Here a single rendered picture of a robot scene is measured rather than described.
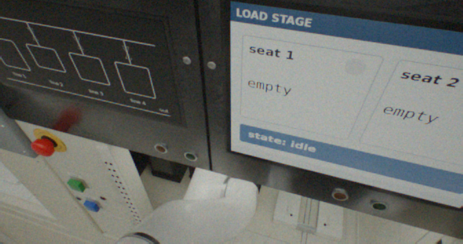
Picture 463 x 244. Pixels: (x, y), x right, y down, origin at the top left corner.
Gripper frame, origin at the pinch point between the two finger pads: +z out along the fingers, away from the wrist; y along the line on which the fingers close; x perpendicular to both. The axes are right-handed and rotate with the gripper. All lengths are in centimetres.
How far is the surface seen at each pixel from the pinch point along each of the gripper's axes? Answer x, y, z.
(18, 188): -36, -74, -20
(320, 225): -31.3, 30.3, -10.0
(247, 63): 41, 9, -31
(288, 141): 30.2, 14.6, -31.6
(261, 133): 30.6, 11.3, -31.4
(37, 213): -37, -62, -27
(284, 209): -31.3, 19.1, -7.6
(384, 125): 36, 23, -32
